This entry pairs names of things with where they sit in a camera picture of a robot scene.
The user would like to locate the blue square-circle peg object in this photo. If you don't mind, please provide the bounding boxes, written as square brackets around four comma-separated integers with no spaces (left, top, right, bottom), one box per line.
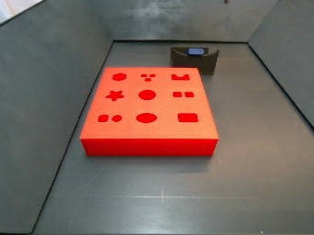
[187,48,204,56]

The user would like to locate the black curved fixture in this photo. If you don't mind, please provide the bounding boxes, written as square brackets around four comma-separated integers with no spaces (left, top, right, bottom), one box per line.
[171,47,219,75]

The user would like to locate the red shape-sorter block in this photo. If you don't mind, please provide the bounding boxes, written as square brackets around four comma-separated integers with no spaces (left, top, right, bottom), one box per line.
[80,67,217,156]

